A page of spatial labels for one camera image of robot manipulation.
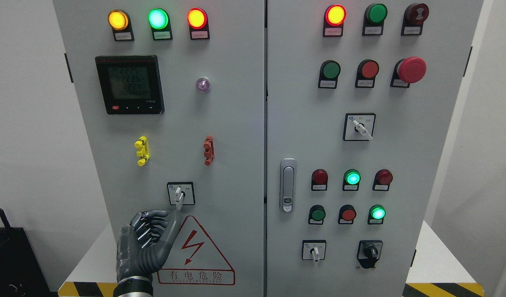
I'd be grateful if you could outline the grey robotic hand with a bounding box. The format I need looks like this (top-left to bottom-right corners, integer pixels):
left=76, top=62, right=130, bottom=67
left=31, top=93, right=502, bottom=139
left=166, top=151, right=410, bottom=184
left=116, top=210, right=182, bottom=282

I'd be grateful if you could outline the white rotary light switch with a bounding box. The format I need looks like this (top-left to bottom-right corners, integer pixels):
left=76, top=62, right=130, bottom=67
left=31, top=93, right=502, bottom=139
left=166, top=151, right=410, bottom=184
left=167, top=181, right=195, bottom=211

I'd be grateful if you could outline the red high voltage warning sticker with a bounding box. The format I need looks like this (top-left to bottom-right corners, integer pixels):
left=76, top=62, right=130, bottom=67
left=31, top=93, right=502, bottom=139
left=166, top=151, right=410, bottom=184
left=157, top=215, right=235, bottom=286

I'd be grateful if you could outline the yellow terminal clip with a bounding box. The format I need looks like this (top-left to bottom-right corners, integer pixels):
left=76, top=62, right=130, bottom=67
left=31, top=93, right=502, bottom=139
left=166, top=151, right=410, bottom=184
left=134, top=136, right=150, bottom=167

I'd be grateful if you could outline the red terminal clip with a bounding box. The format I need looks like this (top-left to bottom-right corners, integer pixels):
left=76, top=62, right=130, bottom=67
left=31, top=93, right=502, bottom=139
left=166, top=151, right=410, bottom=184
left=203, top=136, right=215, bottom=167

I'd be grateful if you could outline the black box with antenna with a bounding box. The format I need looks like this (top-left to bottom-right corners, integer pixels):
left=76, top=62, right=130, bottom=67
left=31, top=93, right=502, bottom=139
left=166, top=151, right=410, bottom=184
left=0, top=208, right=51, bottom=297

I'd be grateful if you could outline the grey cabinet left door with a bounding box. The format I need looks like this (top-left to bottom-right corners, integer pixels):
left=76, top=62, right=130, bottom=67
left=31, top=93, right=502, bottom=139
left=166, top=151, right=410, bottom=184
left=53, top=0, right=265, bottom=297

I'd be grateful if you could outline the grey cabinet door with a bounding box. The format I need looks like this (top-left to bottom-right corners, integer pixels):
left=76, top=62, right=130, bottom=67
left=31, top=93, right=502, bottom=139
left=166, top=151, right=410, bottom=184
left=266, top=0, right=483, bottom=297
left=53, top=0, right=265, bottom=297

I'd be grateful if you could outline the black digital power meter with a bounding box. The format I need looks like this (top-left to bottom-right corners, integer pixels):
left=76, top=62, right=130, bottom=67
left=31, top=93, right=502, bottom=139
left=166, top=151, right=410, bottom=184
left=95, top=55, right=166, bottom=115

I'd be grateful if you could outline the white rotary selector lower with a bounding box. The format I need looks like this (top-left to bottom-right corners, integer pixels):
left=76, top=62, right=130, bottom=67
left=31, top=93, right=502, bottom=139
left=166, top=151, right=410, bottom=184
left=301, top=240, right=326, bottom=262

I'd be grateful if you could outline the white rotary selector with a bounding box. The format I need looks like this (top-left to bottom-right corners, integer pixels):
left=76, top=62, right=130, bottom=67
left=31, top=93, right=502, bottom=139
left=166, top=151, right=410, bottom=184
left=301, top=240, right=326, bottom=262
left=343, top=113, right=376, bottom=141

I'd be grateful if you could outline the clear white indicator lamp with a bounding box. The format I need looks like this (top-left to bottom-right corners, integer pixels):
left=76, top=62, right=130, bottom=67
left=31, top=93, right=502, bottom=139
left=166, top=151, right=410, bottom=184
left=195, top=77, right=211, bottom=94

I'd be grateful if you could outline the green push button lower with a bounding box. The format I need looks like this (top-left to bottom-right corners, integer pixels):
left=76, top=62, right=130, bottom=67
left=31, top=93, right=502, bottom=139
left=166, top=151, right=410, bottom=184
left=308, top=205, right=326, bottom=224

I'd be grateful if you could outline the green push button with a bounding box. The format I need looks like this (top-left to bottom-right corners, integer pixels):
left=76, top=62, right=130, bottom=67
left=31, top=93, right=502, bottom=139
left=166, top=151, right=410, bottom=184
left=362, top=2, right=388, bottom=36
left=308, top=205, right=326, bottom=224

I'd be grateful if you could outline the dark red lamp left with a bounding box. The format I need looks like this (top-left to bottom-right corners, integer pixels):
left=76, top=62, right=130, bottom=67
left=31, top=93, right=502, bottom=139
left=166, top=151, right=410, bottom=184
left=311, top=169, right=329, bottom=191

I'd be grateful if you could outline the dark red lamp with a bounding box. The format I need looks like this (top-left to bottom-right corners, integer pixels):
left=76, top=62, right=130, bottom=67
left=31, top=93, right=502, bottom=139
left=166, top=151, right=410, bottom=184
left=373, top=169, right=393, bottom=191
left=311, top=169, right=329, bottom=191

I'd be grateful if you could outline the red push button lower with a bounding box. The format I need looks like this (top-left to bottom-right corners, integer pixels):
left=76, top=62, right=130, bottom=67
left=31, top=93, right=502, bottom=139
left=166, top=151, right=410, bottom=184
left=338, top=205, right=357, bottom=224

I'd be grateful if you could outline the lit green lamp middle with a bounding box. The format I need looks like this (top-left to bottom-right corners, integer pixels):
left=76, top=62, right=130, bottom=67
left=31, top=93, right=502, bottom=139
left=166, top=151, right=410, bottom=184
left=342, top=169, right=361, bottom=191

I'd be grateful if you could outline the yellow indicator lamp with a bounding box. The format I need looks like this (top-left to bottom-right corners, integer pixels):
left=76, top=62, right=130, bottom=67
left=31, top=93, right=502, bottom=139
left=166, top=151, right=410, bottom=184
left=108, top=9, right=134, bottom=41

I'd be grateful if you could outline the green indicator lamp top left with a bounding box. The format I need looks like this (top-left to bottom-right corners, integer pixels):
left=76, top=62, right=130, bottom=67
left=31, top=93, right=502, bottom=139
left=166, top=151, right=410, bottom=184
left=147, top=8, right=173, bottom=40

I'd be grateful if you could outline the red-orange indicator lamp left door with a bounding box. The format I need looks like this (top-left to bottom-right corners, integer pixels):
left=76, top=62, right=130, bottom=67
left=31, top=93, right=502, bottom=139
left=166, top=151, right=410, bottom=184
left=187, top=7, right=210, bottom=40

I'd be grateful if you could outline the lit green button lower right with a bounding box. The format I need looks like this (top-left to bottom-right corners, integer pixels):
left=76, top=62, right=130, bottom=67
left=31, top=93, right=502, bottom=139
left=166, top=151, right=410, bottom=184
left=367, top=205, right=386, bottom=224

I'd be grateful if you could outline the white rotary selector upper right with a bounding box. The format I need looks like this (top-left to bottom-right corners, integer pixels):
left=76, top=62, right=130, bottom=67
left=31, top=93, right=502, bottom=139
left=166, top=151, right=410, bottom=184
left=343, top=113, right=376, bottom=141

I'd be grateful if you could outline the dark red lamp right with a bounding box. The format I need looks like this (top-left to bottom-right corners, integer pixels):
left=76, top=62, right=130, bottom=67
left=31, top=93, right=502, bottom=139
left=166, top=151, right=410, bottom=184
left=373, top=169, right=393, bottom=191

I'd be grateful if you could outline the green push button second row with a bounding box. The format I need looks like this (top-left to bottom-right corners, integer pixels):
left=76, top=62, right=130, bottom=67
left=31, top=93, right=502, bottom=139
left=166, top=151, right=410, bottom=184
left=318, top=60, right=340, bottom=90

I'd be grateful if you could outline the grey cabinet right door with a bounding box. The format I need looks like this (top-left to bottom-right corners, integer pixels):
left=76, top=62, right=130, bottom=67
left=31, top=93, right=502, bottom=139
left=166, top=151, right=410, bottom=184
left=266, top=0, right=483, bottom=297

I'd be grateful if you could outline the red push button second row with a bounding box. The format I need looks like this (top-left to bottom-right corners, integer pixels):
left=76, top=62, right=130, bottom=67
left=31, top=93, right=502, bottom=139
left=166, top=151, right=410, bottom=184
left=355, top=59, right=379, bottom=88

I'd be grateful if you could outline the white platform with hazard stripes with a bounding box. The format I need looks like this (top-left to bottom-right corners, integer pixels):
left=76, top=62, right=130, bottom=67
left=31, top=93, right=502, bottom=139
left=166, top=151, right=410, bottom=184
left=57, top=222, right=485, bottom=297

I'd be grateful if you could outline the red lit indicator lamp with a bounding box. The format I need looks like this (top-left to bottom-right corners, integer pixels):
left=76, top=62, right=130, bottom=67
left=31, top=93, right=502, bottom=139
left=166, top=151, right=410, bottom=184
left=323, top=4, right=347, bottom=37

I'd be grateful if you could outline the red emergency stop button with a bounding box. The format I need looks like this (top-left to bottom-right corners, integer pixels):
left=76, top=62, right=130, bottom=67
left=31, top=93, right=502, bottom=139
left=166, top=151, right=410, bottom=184
left=390, top=56, right=427, bottom=88

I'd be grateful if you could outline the green push button top right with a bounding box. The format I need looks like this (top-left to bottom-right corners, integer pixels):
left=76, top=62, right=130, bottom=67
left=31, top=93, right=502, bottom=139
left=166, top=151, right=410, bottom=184
left=362, top=2, right=388, bottom=36

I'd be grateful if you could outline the dark red buzzer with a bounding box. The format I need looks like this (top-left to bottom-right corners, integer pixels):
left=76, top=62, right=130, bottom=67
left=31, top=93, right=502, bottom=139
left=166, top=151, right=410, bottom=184
left=401, top=3, right=430, bottom=36

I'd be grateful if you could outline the silver door handle lock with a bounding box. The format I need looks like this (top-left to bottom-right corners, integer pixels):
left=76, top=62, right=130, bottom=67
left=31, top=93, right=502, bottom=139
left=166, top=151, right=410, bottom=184
left=279, top=158, right=296, bottom=214

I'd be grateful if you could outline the black knob selector switch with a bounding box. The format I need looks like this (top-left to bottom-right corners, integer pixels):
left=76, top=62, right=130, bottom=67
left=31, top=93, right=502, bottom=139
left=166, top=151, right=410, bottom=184
left=357, top=240, right=383, bottom=269

